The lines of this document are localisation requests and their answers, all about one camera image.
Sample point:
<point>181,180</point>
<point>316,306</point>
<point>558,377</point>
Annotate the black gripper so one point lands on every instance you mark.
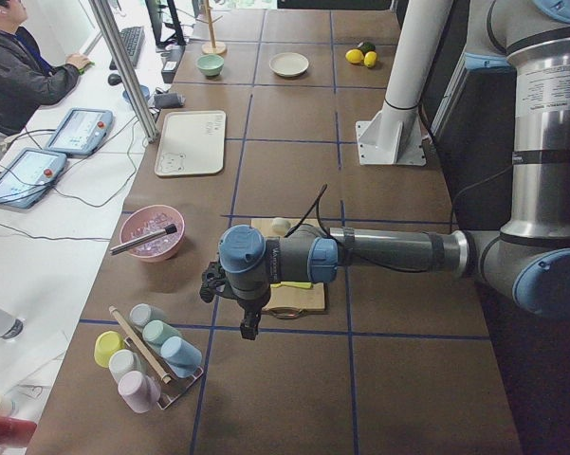
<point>250,304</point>

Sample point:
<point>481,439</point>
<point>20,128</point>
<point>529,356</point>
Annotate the white steamed bun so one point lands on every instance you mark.
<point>280,226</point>

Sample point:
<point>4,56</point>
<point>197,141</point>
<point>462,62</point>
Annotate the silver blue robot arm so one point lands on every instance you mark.
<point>527,259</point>

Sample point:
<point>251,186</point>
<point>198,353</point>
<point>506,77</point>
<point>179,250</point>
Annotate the cream rectangular tray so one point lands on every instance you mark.
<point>191,143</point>

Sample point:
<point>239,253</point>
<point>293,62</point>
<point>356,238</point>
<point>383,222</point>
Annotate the bamboo cutting board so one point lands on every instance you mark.
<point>291,300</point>

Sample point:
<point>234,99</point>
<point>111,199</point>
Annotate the blue pastel cup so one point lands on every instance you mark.
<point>182,357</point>

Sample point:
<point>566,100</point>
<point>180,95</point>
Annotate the green pastel cup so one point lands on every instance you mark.
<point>156,332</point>

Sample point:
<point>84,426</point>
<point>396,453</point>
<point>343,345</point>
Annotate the cup rack with wooden rod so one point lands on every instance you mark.
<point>171,386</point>

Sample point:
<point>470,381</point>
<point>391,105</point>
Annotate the grey pastel cup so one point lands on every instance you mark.
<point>143,313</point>

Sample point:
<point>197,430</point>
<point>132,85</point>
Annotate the black silver whisk brush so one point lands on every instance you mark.
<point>144,239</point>

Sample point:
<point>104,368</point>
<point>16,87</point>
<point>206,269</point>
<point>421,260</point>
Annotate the pink pastel cup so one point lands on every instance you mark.
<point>139,391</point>

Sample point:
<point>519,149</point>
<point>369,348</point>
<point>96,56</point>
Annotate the white pastel cup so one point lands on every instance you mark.
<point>124,361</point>

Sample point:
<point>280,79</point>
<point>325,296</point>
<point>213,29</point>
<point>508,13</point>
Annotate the yellow pastel cup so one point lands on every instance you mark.
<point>107,343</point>

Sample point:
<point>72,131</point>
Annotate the pink bowl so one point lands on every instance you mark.
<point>150,220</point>

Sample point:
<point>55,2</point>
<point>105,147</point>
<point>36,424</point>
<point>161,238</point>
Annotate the grey folded cloth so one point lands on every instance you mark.
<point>168,100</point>

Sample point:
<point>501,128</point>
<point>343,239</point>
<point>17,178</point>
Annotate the blue bowl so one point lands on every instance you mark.
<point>145,92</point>

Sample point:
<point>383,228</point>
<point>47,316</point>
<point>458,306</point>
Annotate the far teach pendant tablet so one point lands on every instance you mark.
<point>81,132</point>

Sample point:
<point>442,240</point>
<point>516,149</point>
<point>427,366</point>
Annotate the teach pendant tablet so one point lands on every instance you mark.
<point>81,132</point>
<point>29,176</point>

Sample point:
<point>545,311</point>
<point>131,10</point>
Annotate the mint green bowl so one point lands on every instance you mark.
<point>210,65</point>

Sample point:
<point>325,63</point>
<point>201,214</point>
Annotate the cream round plate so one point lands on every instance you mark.
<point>288,64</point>

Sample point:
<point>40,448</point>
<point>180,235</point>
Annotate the near teach pendant tablet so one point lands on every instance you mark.
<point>29,176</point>

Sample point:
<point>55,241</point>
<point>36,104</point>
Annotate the red cylinder can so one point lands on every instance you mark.
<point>16,432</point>

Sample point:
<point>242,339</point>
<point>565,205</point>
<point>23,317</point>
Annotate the black computer mouse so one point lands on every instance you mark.
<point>114,79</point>

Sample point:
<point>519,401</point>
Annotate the wooden mug tree stand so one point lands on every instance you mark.
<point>212,46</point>

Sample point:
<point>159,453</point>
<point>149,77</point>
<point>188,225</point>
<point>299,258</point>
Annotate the black remote device box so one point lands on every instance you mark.
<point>171,59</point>

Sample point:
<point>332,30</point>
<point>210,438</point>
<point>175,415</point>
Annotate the yellow lemon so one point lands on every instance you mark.
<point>354,56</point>
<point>370,59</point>

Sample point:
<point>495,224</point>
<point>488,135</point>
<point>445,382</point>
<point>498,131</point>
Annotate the green avocado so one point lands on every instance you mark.
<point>365,47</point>

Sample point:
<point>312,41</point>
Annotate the black keyboard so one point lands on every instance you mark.
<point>132,39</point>

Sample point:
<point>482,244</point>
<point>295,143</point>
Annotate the seated person dark jacket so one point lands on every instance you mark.
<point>27,80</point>

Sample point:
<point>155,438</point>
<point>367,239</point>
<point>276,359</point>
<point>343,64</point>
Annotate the aluminium frame post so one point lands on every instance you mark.
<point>111,35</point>

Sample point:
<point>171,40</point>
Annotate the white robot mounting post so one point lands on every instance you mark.
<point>393,136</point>

